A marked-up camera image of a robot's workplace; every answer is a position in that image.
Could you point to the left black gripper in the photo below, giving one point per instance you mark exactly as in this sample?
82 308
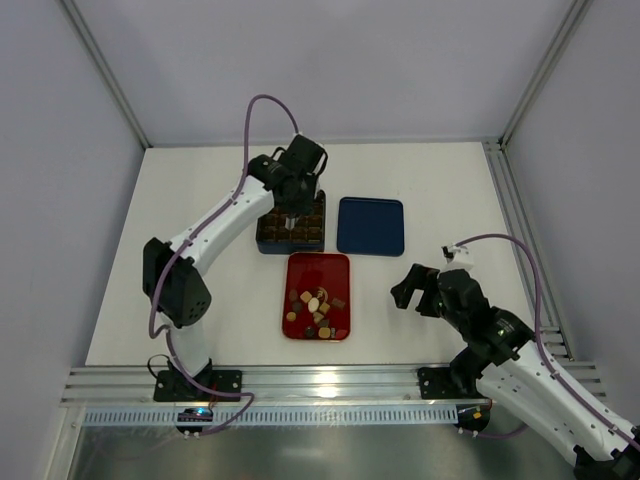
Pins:
293 201

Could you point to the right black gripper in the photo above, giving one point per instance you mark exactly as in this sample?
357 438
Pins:
426 291

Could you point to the red lacquer tray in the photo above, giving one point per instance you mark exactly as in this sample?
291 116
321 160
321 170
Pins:
325 276

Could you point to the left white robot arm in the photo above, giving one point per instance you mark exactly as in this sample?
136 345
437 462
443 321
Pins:
173 271

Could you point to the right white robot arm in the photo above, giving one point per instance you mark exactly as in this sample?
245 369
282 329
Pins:
502 361

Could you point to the brown rectangular chocolate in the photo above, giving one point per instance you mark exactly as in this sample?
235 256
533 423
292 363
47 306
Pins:
337 303

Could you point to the white oval chocolate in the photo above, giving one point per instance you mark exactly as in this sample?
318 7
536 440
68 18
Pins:
313 305

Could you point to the tan square chocolate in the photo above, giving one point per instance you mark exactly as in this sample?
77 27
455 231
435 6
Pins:
305 296

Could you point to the dark blue box lid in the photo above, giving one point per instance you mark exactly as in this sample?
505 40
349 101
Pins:
370 226

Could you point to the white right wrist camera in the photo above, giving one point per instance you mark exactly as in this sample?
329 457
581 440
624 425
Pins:
457 258

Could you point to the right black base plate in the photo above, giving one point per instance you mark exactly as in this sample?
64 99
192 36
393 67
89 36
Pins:
446 383

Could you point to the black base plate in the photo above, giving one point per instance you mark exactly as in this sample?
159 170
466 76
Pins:
171 386
446 383

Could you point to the slotted grey cable duct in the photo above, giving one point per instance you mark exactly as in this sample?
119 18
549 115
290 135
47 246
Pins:
259 415

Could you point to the left frame post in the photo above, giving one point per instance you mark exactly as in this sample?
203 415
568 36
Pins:
87 40

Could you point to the frame post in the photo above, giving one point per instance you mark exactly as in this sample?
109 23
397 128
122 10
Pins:
553 53
87 40

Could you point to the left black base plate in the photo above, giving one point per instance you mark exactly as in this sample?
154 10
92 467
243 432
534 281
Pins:
171 386

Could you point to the right frame post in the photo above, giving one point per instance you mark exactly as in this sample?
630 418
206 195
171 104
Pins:
553 53

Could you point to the aluminium front rail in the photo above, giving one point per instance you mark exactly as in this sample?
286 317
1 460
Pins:
135 386

